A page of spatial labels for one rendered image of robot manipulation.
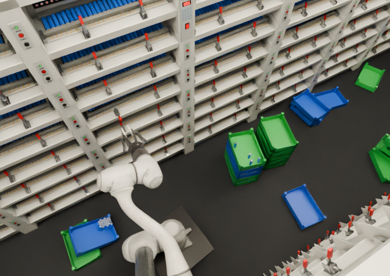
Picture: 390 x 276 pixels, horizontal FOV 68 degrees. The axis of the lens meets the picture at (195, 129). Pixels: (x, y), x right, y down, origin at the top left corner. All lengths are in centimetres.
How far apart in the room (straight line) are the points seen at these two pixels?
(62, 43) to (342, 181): 235
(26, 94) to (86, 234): 125
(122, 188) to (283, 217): 153
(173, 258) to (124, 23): 105
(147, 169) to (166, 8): 75
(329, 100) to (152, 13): 226
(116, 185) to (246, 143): 129
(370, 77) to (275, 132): 157
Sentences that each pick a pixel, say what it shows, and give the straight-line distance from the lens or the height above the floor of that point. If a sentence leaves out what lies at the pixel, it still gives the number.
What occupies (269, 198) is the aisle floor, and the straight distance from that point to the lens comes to 252.
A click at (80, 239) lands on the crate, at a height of 11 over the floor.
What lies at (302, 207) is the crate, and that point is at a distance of 257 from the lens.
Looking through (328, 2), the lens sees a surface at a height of 110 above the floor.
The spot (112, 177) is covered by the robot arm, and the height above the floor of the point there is 115.
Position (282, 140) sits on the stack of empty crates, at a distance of 241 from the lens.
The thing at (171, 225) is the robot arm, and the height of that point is 52.
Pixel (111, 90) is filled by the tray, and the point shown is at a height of 110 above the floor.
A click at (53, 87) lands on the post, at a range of 149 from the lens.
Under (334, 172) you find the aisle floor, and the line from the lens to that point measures 281.
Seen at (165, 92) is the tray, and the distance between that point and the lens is 184.
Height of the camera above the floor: 231
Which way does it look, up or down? 58 degrees down
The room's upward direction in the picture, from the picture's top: 1 degrees clockwise
